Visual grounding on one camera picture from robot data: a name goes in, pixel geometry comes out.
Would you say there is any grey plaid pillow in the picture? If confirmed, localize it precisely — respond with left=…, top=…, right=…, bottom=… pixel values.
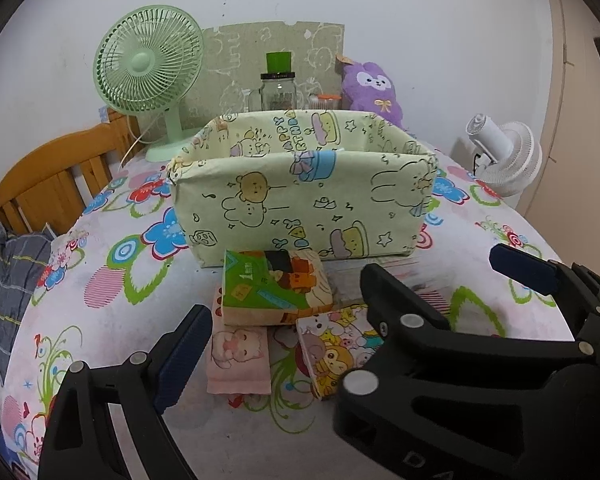
left=0, top=220, right=53, bottom=361

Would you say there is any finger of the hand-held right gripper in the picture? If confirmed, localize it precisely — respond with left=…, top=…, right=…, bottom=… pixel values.
left=489, top=243, right=600, bottom=331
left=332, top=263, right=600, bottom=441

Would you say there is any cotton swab jar orange lid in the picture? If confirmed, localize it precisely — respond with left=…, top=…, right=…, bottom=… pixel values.
left=307, top=92, right=342, bottom=111

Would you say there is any white standing fan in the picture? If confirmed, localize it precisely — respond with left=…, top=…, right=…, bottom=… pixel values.
left=464, top=113, right=543, bottom=197

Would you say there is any white fan cord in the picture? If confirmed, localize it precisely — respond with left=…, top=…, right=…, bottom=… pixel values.
left=120, top=120, right=153, bottom=171

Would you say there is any beige door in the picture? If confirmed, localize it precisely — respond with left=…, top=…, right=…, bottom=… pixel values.
left=540, top=0, right=600, bottom=221

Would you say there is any purple plush bunny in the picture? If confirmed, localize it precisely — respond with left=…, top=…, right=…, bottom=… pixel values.
left=336, top=55, right=406, bottom=128

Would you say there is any cartoon printed packet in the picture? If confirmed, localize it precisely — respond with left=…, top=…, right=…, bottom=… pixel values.
left=295, top=304, right=387, bottom=402

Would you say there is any glass jar mug green lid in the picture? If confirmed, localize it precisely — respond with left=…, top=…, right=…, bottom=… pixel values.
left=247, top=51, right=301, bottom=113

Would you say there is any yellow-green fabric storage box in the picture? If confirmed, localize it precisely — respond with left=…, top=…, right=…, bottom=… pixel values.
left=167, top=108, right=438, bottom=273

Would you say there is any pink cartoon tissue pack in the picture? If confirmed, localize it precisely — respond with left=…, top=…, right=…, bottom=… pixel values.
left=206, top=296, right=272, bottom=397

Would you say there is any wooden bed headboard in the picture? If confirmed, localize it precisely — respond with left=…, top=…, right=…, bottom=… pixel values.
left=0, top=110, right=143, bottom=236

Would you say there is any green patterned board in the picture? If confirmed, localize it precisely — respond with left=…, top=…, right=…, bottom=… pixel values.
left=180, top=22, right=345, bottom=133

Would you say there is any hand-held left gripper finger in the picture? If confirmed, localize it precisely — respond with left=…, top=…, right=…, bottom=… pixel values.
left=37, top=304, right=214, bottom=480

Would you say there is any green desk fan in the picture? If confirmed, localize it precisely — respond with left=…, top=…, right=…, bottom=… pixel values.
left=93, top=4, right=205, bottom=163

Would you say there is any green orange tissue packet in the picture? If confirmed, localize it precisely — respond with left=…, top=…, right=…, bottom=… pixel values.
left=222, top=249, right=334, bottom=329

